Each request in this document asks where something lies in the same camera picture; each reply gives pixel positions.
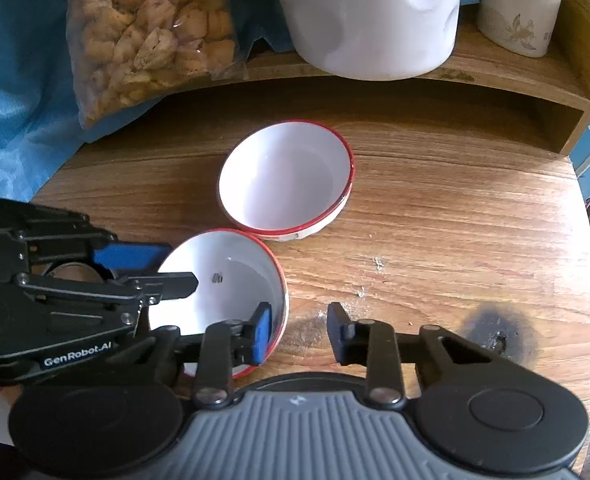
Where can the white floral ceramic jar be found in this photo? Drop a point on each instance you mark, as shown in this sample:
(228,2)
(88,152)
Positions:
(520,10)

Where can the clear bag of snacks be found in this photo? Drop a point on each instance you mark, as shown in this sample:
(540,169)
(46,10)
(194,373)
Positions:
(140,35)

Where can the white bowl with dark mark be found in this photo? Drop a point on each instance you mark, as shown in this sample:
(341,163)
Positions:
(235,280)

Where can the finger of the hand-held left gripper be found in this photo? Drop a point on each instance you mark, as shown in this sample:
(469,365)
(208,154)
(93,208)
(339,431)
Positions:
(135,255)
(170,285)

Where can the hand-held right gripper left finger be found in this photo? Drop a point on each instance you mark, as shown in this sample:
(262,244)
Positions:
(264,330)

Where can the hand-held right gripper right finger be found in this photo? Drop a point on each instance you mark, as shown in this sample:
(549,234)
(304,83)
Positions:
(339,332)

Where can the white red-rimmed bowl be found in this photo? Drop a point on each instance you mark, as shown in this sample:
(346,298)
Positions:
(285,175)

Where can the white jug with blue lid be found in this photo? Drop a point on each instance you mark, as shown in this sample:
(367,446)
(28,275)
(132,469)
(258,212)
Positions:
(370,25)

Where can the wooden shelf riser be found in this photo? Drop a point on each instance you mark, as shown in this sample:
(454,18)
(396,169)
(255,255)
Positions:
(525,110)

